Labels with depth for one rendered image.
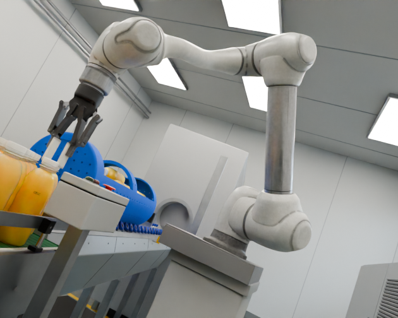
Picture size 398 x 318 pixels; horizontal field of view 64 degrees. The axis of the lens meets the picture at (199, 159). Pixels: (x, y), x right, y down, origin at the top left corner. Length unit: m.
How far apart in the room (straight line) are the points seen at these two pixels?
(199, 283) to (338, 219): 5.14
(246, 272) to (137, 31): 0.80
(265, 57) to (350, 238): 5.26
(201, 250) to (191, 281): 0.12
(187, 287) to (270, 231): 0.36
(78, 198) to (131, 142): 6.73
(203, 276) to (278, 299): 4.94
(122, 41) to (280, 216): 0.73
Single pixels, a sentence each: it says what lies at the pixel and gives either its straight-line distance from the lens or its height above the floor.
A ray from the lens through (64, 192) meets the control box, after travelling 0.77.
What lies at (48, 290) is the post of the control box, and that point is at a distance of 0.87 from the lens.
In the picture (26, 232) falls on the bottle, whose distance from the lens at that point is 0.86.
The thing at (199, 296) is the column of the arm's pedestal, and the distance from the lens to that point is 1.22.
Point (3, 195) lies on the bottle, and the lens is 0.75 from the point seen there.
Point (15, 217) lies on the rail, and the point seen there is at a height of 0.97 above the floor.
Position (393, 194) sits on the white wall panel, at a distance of 6.47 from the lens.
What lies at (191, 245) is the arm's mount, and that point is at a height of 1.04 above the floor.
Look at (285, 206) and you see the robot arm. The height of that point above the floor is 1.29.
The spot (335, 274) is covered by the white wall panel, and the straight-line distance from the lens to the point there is 6.14.
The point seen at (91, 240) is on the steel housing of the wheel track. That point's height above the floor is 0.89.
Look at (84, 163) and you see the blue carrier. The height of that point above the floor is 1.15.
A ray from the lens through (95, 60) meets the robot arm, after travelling 0.96.
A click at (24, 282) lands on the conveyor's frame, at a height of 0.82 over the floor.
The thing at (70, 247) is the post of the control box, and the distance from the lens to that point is 0.84.
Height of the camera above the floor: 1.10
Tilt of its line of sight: 11 degrees up
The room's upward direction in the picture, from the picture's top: 24 degrees clockwise
